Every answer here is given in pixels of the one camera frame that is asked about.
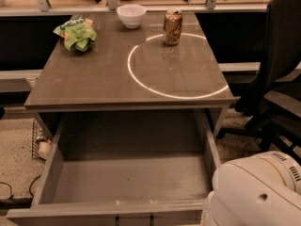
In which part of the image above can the green chip bag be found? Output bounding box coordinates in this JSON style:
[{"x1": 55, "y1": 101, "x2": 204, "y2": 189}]
[{"x1": 54, "y1": 16, "x2": 97, "y2": 52}]

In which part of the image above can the grey top drawer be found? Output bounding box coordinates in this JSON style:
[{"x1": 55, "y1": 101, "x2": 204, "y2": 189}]
[{"x1": 7, "y1": 110, "x2": 220, "y2": 226}]

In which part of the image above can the grey wooden cabinet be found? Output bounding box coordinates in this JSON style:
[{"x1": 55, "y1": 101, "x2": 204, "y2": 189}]
[{"x1": 24, "y1": 12, "x2": 234, "y2": 132}]

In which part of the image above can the white ceramic bowl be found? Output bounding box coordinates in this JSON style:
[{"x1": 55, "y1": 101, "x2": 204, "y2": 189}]
[{"x1": 117, "y1": 4, "x2": 147, "y2": 28}]

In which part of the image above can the wire basket with items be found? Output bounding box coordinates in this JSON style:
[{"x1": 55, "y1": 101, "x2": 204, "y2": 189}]
[{"x1": 31, "y1": 120, "x2": 52, "y2": 164}]

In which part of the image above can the black office chair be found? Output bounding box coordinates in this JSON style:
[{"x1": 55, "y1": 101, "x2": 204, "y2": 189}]
[{"x1": 217, "y1": 0, "x2": 301, "y2": 160}]

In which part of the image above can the black floor cable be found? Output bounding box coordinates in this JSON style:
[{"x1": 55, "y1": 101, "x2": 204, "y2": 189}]
[{"x1": 0, "y1": 174, "x2": 42, "y2": 209}]

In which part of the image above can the gold soda can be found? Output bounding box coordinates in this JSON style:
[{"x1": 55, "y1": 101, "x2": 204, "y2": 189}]
[{"x1": 163, "y1": 8, "x2": 182, "y2": 46}]

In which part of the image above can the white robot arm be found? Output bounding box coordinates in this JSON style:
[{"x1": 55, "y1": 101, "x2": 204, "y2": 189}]
[{"x1": 201, "y1": 151, "x2": 301, "y2": 226}]

